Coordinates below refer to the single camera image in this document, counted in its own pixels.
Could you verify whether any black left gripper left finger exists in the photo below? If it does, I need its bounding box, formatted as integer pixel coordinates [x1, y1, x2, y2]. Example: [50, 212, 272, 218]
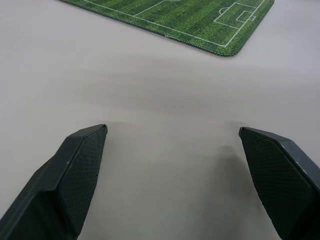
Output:
[0, 123, 109, 240]

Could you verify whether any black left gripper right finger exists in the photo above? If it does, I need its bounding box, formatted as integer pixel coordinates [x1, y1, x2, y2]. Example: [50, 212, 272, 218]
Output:
[238, 126, 320, 240]

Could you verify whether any green soccer field mat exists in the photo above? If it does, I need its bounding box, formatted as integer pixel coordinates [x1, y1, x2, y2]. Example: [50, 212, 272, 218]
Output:
[57, 0, 276, 58]

